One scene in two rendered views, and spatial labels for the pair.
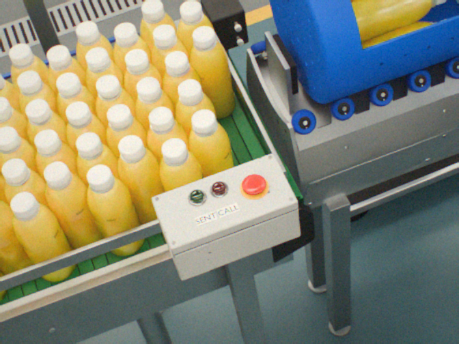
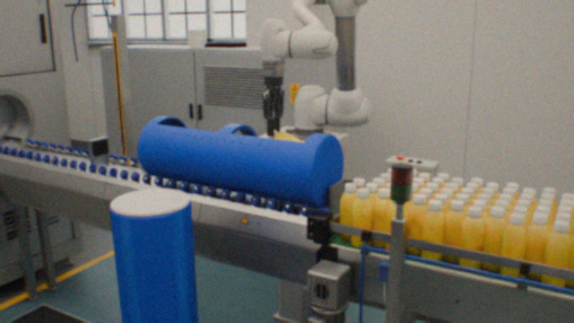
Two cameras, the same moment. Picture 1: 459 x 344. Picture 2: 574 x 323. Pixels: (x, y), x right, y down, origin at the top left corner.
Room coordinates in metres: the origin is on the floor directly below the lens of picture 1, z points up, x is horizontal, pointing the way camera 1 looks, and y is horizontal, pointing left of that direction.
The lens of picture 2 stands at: (2.60, 1.03, 1.65)
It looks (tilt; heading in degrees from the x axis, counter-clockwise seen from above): 15 degrees down; 221
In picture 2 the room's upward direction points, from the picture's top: straight up
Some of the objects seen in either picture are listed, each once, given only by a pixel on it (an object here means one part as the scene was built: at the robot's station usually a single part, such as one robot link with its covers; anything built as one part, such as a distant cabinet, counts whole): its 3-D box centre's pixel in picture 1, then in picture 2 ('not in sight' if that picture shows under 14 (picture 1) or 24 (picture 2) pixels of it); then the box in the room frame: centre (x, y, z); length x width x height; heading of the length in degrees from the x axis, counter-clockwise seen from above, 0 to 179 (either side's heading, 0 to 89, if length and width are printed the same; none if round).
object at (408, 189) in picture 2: not in sight; (401, 190); (1.33, 0.31, 1.18); 0.06 x 0.06 x 0.05
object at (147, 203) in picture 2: not in sight; (151, 202); (1.60, -0.53, 1.03); 0.28 x 0.28 x 0.01
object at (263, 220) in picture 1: (227, 216); (411, 172); (0.72, 0.02, 1.05); 0.20 x 0.10 x 0.10; 101
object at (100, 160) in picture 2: not in sight; (100, 153); (1.30, -1.44, 1.00); 0.10 x 0.04 x 0.15; 11
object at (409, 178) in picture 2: not in sight; (402, 175); (1.33, 0.31, 1.23); 0.06 x 0.06 x 0.04
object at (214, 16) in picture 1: (225, 25); (320, 227); (1.23, -0.05, 0.95); 0.10 x 0.07 x 0.10; 11
